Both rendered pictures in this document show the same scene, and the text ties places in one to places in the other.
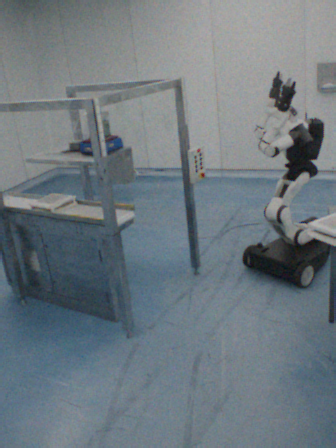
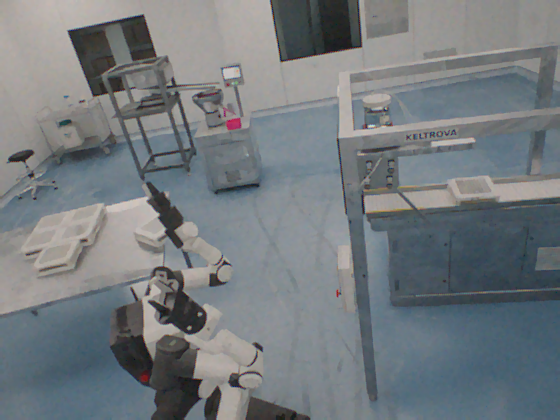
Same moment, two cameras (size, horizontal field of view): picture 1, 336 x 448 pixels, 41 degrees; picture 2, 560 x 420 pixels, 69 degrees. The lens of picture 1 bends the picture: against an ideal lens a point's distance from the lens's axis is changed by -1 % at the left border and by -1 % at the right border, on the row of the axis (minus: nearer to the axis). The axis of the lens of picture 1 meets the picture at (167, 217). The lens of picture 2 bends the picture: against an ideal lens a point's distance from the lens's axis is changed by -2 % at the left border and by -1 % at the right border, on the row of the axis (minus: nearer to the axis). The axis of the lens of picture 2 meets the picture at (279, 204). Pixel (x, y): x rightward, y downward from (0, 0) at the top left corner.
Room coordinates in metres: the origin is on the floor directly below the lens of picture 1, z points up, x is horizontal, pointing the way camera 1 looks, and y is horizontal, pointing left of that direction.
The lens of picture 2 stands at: (4.74, -1.01, 2.22)
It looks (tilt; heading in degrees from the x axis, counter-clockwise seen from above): 29 degrees down; 159
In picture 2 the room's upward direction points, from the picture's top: 12 degrees counter-clockwise
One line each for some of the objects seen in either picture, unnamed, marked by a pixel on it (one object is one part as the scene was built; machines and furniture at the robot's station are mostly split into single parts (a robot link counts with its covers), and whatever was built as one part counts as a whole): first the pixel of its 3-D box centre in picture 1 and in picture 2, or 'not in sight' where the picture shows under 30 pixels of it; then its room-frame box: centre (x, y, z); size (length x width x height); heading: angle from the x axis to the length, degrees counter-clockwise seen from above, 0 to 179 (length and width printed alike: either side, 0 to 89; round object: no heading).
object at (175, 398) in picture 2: (302, 170); (181, 391); (3.49, -1.11, 0.81); 0.28 x 0.13 x 0.18; 127
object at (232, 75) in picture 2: not in sight; (236, 91); (0.14, 0.54, 1.07); 0.23 x 0.10 x 0.62; 63
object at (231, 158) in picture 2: not in sight; (231, 153); (0.18, 0.28, 0.38); 0.63 x 0.57 x 0.76; 63
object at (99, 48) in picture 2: not in sight; (117, 57); (-2.98, -0.33, 1.43); 1.32 x 0.01 x 1.11; 63
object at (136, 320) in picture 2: (301, 139); (161, 337); (3.44, -1.10, 1.08); 0.34 x 0.30 x 0.36; 171
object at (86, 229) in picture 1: (53, 215); (475, 204); (3.23, 0.85, 0.76); 1.30 x 0.29 x 0.10; 56
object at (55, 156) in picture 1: (78, 155); (410, 138); (3.00, 0.55, 1.24); 0.62 x 0.38 x 0.04; 56
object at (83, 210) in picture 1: (52, 211); (476, 200); (3.23, 0.85, 0.79); 1.35 x 0.25 x 0.05; 56
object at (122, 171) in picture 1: (116, 167); (378, 169); (3.00, 0.30, 1.13); 0.22 x 0.11 x 0.20; 56
